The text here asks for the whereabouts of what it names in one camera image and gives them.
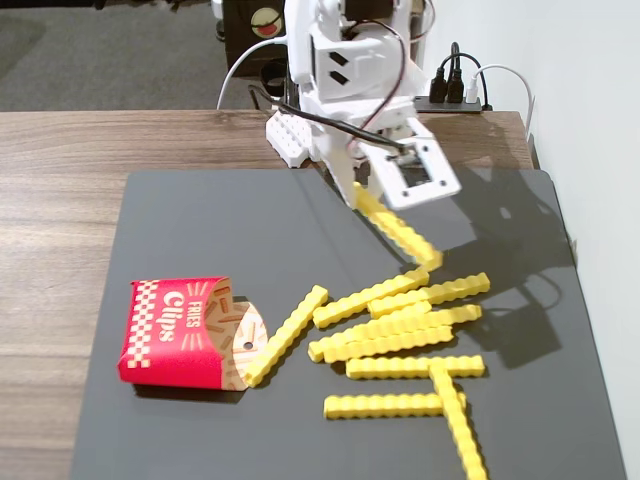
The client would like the black tape roll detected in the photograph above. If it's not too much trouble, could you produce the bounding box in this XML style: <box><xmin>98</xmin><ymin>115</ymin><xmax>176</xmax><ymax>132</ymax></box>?
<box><xmin>259</xmin><ymin>59</ymin><xmax>292</xmax><ymax>96</ymax></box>

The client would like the white plug with cable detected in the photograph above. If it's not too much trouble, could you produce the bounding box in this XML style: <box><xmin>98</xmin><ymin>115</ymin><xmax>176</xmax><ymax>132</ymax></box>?
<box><xmin>466</xmin><ymin>63</ymin><xmax>537</xmax><ymax>151</ymax></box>

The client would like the white perforated base plate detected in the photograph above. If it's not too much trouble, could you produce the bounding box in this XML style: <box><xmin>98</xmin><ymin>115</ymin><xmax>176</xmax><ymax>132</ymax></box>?
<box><xmin>265</xmin><ymin>111</ymin><xmax>312</xmax><ymax>170</ymax></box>

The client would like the yellow crinkle plastic fry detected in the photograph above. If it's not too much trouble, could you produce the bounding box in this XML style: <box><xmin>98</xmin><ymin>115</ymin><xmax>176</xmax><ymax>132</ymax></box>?
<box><xmin>367</xmin><ymin>272</ymin><xmax>492</xmax><ymax>318</ymax></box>
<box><xmin>323</xmin><ymin>391</ymin><xmax>468</xmax><ymax>421</ymax></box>
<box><xmin>345</xmin><ymin>354</ymin><xmax>487</xmax><ymax>382</ymax></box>
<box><xmin>352</xmin><ymin>180</ymin><xmax>445</xmax><ymax>274</ymax></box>
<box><xmin>322</xmin><ymin>324</ymin><xmax>454</xmax><ymax>365</ymax></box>
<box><xmin>307</xmin><ymin>303</ymin><xmax>484</xmax><ymax>362</ymax></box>
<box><xmin>428</xmin><ymin>361</ymin><xmax>490</xmax><ymax>480</ymax></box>
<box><xmin>312</xmin><ymin>268</ymin><xmax>431</xmax><ymax>330</ymax></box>
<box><xmin>244</xmin><ymin>284</ymin><xmax>330</xmax><ymax>390</ymax></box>

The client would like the red fries carton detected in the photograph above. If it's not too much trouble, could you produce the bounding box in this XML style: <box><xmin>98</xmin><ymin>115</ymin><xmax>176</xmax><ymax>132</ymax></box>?
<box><xmin>116</xmin><ymin>275</ymin><xmax>271</xmax><ymax>392</ymax></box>

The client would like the white chair leg with caster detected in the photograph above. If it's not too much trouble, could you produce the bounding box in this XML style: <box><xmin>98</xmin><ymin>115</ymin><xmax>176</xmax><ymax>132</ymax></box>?
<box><xmin>209</xmin><ymin>0</ymin><xmax>227</xmax><ymax>42</ymax></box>

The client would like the black power strip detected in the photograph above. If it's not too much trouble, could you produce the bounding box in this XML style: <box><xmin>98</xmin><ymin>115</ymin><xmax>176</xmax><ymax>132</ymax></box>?
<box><xmin>414</xmin><ymin>95</ymin><xmax>484</xmax><ymax>114</ymax></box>

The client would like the black plug with cable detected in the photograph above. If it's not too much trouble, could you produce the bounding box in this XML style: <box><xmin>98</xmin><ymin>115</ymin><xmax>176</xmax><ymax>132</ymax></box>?
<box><xmin>446</xmin><ymin>41</ymin><xmax>465</xmax><ymax>105</ymax></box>
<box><xmin>428</xmin><ymin>49</ymin><xmax>485</xmax><ymax>105</ymax></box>

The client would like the dark grey mat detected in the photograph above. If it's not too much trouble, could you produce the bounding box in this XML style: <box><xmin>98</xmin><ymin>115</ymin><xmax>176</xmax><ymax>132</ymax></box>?
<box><xmin>69</xmin><ymin>168</ymin><xmax>629</xmax><ymax>480</ymax></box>

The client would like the white furniture frame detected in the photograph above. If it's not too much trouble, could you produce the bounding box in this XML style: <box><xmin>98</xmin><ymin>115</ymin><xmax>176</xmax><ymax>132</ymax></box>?
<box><xmin>408</xmin><ymin>0</ymin><xmax>434</xmax><ymax>71</ymax></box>

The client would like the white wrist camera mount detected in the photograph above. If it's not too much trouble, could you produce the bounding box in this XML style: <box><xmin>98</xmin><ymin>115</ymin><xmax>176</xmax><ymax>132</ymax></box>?
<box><xmin>367</xmin><ymin>118</ymin><xmax>463</xmax><ymax>212</ymax></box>

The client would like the black camera cable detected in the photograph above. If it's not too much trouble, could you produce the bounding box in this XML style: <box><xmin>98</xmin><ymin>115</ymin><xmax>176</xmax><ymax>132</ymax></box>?
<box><xmin>247</xmin><ymin>83</ymin><xmax>417</xmax><ymax>154</ymax></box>

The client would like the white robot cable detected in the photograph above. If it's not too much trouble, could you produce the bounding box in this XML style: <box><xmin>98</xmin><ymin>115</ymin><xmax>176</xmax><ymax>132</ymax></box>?
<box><xmin>215</xmin><ymin>35</ymin><xmax>291</xmax><ymax>110</ymax></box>

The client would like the dark brown box with logo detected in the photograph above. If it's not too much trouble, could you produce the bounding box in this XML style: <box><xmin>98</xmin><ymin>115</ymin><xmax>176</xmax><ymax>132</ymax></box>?
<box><xmin>222</xmin><ymin>0</ymin><xmax>289</xmax><ymax>77</ymax></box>

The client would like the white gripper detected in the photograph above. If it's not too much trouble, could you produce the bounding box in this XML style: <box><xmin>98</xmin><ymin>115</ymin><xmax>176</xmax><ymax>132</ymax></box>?
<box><xmin>298</xmin><ymin>33</ymin><xmax>435</xmax><ymax>209</ymax></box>

